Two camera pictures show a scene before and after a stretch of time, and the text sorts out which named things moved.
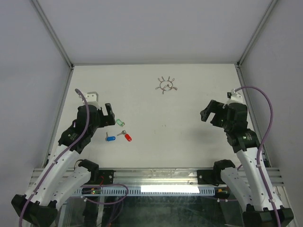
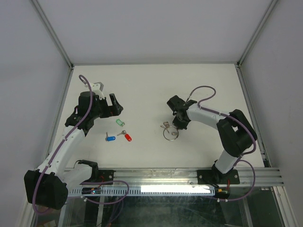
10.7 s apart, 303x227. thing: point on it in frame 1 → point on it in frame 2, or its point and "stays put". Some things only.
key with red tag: (127, 136) stays put
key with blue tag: (108, 138) stays put
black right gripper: (217, 108) → (179, 125)
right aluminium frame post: (246, 91) stays put
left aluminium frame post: (54, 131) stays put
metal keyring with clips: (166, 84) → (166, 126)
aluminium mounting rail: (155, 177) stays put
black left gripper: (110, 120) → (114, 109)
